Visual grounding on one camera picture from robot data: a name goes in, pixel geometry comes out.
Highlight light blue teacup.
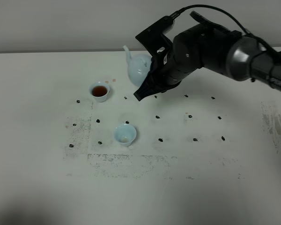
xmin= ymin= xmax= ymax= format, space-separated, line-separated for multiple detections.
xmin=114 ymin=124 xmax=137 ymax=147
xmin=89 ymin=82 xmax=110 ymax=103

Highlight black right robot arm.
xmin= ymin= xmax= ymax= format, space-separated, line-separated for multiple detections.
xmin=134 ymin=10 xmax=281 ymax=100

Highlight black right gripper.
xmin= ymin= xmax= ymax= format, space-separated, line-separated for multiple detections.
xmin=134 ymin=16 xmax=188 ymax=101

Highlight light blue porcelain teapot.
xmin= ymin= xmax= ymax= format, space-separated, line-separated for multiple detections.
xmin=123 ymin=45 xmax=151 ymax=87

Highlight near light blue teacup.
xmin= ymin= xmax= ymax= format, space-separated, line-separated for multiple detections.
xmin=114 ymin=124 xmax=137 ymax=147

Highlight far light blue teacup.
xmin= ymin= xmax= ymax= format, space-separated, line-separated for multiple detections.
xmin=89 ymin=82 xmax=110 ymax=103

